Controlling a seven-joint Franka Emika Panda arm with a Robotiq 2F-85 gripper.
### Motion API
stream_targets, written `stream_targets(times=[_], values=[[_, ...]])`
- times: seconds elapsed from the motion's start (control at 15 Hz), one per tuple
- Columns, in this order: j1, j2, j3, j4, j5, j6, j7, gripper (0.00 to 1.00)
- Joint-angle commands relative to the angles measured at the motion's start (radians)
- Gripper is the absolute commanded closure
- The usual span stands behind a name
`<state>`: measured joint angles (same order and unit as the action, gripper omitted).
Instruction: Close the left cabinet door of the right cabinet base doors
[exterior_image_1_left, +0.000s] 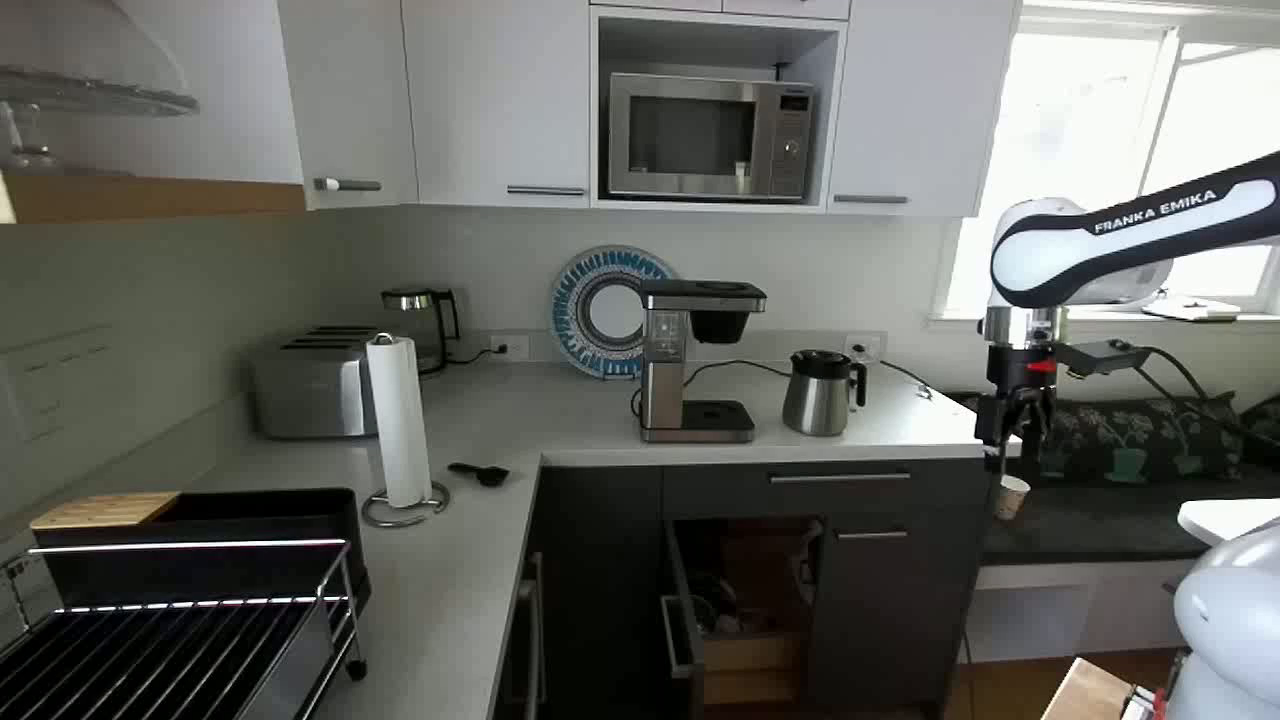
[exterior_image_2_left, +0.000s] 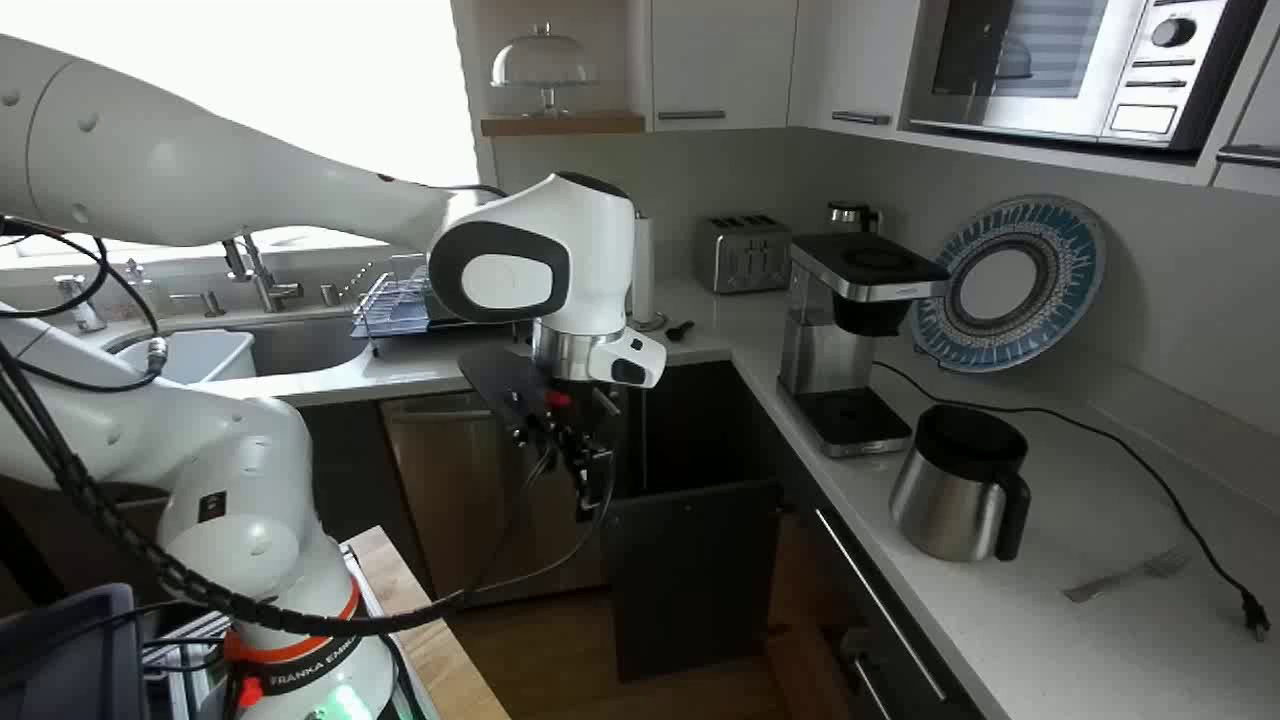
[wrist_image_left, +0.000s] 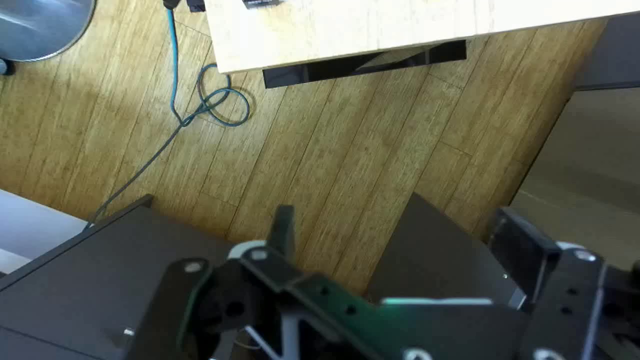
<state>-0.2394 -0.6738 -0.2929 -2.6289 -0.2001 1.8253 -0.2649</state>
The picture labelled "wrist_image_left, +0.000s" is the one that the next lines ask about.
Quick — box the light wooden table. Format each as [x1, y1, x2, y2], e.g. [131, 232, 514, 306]
[205, 0, 640, 72]

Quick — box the dark grey cabinet door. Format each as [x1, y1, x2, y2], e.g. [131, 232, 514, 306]
[367, 194, 525, 307]

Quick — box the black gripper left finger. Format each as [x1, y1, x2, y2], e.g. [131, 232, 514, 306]
[229, 203, 376, 360]

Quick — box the dark grey cabinet top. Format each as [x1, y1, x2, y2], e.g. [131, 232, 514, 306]
[0, 195, 226, 360]

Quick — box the teal cable on floor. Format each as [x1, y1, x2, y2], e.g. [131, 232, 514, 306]
[86, 0, 256, 228]

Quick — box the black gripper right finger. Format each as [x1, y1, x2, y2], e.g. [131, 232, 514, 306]
[491, 208, 606, 360]

